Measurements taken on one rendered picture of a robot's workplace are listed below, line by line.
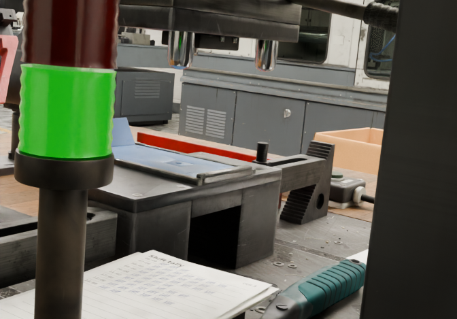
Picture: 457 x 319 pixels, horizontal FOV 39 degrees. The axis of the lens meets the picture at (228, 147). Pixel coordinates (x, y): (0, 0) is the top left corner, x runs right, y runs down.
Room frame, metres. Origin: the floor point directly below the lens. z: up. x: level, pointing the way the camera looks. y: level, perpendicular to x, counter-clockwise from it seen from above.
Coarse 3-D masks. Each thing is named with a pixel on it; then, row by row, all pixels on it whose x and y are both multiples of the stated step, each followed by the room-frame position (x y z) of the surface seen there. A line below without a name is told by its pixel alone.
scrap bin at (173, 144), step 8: (144, 136) 0.92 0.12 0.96; (152, 136) 0.91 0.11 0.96; (160, 136) 0.90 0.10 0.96; (152, 144) 0.91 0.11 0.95; (160, 144) 0.90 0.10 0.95; (168, 144) 0.89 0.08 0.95; (176, 144) 0.89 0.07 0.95; (184, 144) 0.88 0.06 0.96; (192, 144) 0.87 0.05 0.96; (200, 144) 0.86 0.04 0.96; (184, 152) 0.88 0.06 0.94; (192, 152) 0.87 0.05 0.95; (208, 152) 0.85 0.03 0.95; (216, 152) 0.85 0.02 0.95; (224, 152) 0.84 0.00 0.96; (232, 152) 0.83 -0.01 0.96; (240, 152) 0.83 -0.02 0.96; (240, 160) 0.82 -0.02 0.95; (248, 160) 0.82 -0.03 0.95; (280, 200) 0.79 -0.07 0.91
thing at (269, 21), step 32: (128, 0) 0.49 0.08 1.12; (160, 0) 0.47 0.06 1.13; (192, 0) 0.48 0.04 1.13; (224, 0) 0.51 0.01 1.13; (256, 0) 0.55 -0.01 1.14; (192, 32) 0.49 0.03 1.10; (224, 32) 0.52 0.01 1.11; (256, 32) 0.55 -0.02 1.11; (288, 32) 0.60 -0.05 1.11; (256, 64) 0.59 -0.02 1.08
